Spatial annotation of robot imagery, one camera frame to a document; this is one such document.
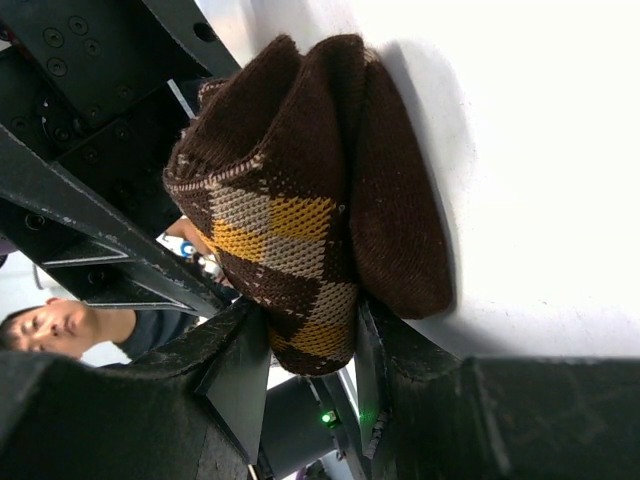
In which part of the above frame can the white teleoperation handle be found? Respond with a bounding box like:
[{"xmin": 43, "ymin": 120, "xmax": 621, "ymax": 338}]
[{"xmin": 157, "ymin": 233, "xmax": 222, "ymax": 278}]

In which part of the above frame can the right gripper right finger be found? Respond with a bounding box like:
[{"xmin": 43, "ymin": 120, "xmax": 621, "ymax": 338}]
[{"xmin": 356, "ymin": 299, "xmax": 639, "ymax": 479}]

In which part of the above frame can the brown argyle sock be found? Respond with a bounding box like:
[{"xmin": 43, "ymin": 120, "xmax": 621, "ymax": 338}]
[{"xmin": 163, "ymin": 34, "xmax": 454, "ymax": 377}]

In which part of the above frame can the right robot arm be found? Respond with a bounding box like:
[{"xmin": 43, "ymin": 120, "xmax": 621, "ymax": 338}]
[{"xmin": 1, "ymin": 302, "xmax": 639, "ymax": 479}]

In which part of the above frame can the operator dark clothing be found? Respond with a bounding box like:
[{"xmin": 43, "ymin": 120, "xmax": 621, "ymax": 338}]
[{"xmin": 115, "ymin": 310, "xmax": 199, "ymax": 361}]

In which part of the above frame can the operator head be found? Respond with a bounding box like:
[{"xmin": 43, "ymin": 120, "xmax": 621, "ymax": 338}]
[{"xmin": 1, "ymin": 298, "xmax": 98, "ymax": 359}]

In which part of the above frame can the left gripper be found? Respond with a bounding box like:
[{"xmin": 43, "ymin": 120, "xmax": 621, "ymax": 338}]
[{"xmin": 1, "ymin": 1, "xmax": 237, "ymax": 315}]

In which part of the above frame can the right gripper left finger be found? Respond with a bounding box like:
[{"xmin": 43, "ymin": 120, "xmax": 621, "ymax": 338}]
[{"xmin": 1, "ymin": 299, "xmax": 265, "ymax": 479}]

